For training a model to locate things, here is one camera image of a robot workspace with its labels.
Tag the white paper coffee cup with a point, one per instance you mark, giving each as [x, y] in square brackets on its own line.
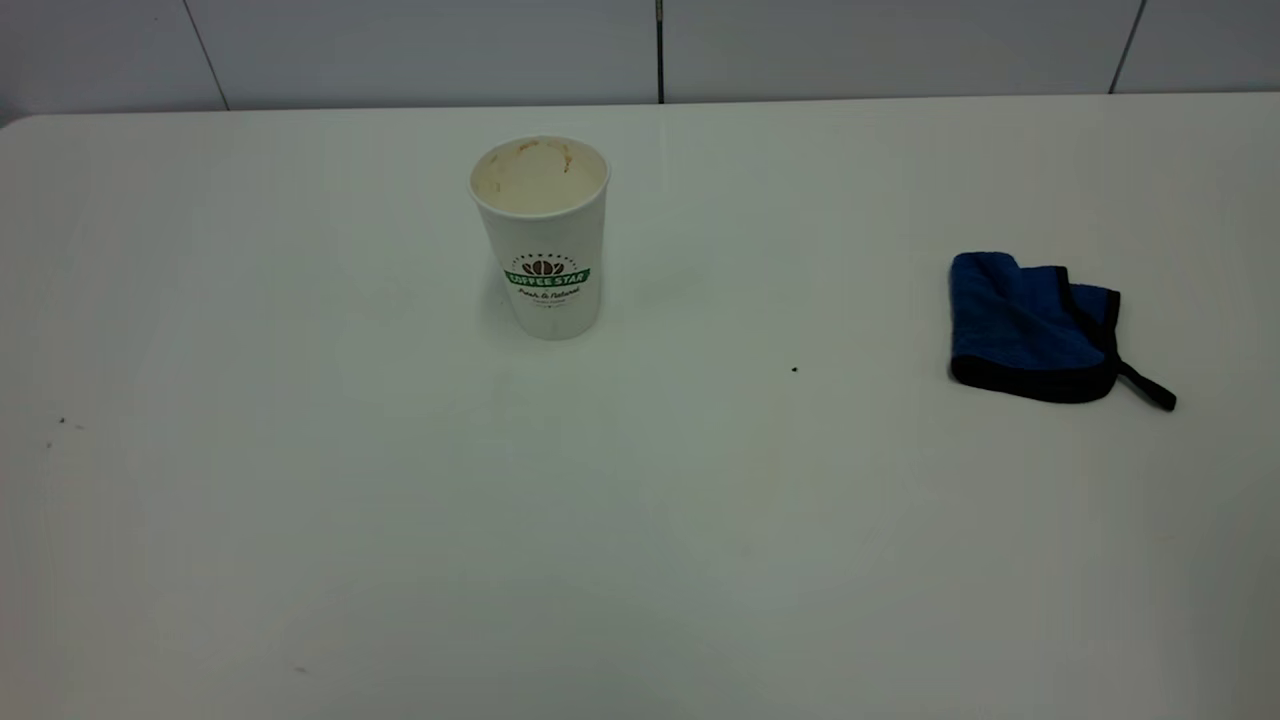
[545, 230]

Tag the blue cloth with black trim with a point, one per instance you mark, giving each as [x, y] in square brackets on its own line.
[1025, 330]

